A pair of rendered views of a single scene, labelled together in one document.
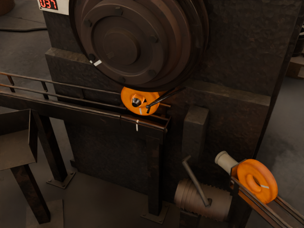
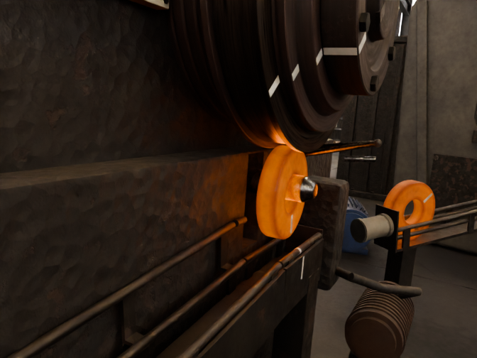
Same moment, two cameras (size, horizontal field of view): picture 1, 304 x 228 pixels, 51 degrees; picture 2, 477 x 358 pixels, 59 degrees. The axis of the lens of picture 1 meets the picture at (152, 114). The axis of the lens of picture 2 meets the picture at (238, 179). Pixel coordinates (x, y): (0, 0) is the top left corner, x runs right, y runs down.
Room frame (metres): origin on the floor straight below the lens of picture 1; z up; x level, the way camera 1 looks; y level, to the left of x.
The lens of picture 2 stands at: (0.97, 0.75, 0.95)
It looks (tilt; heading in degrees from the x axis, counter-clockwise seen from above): 10 degrees down; 276
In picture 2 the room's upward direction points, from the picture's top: 4 degrees clockwise
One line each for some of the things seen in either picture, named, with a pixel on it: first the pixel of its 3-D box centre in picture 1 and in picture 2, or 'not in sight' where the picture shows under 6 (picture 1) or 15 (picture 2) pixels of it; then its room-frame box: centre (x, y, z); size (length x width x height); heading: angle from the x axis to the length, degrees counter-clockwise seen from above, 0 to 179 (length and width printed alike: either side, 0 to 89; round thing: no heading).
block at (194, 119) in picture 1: (194, 134); (316, 231); (0.88, -0.17, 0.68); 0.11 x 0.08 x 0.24; 158
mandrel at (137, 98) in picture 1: (143, 91); (267, 183); (1.00, 0.03, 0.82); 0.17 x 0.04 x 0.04; 158
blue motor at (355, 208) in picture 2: not in sight; (346, 222); (0.51, -2.19, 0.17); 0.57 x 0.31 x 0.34; 88
